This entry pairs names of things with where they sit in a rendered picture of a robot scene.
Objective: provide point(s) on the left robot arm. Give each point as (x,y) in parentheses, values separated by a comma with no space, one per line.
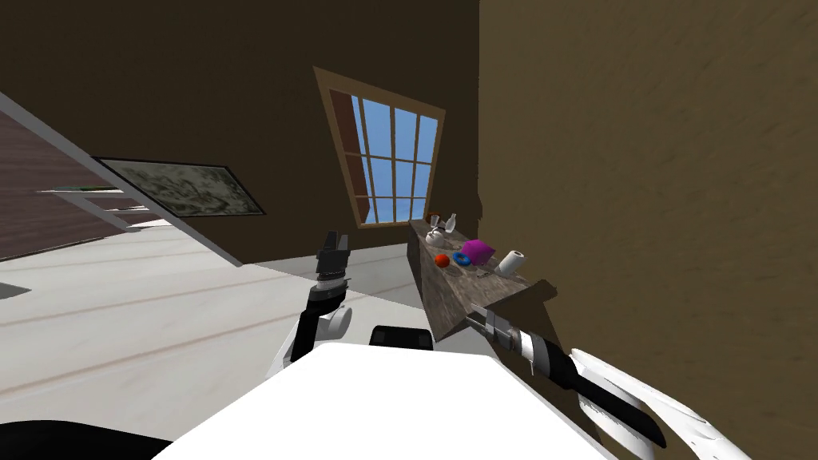
(309,329)

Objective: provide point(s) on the red ball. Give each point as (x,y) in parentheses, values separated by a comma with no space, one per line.
(441,260)

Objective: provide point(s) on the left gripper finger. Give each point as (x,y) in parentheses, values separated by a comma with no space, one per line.
(330,240)
(344,243)

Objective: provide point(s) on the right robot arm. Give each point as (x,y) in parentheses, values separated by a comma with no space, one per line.
(594,390)

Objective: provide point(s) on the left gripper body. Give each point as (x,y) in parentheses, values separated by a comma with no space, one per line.
(332,260)

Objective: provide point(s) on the white paper roll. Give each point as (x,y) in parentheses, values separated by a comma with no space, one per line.
(511,262)

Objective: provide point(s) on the grey wooden table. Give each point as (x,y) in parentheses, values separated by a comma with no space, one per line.
(447,297)

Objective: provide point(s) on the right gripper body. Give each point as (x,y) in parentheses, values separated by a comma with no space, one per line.
(500,329)

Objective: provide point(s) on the white teapot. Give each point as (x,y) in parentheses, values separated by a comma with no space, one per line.
(435,237)

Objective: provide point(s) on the clear glass bottle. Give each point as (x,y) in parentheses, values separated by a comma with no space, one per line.
(450,223)

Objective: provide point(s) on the purple box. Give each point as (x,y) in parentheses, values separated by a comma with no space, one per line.
(478,251)

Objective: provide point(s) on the brown framed window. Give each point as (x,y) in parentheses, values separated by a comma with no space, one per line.
(393,160)

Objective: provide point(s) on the grey green wall picture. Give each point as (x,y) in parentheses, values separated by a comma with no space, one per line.
(185,188)

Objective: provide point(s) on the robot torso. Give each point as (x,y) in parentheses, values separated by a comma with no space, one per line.
(383,409)

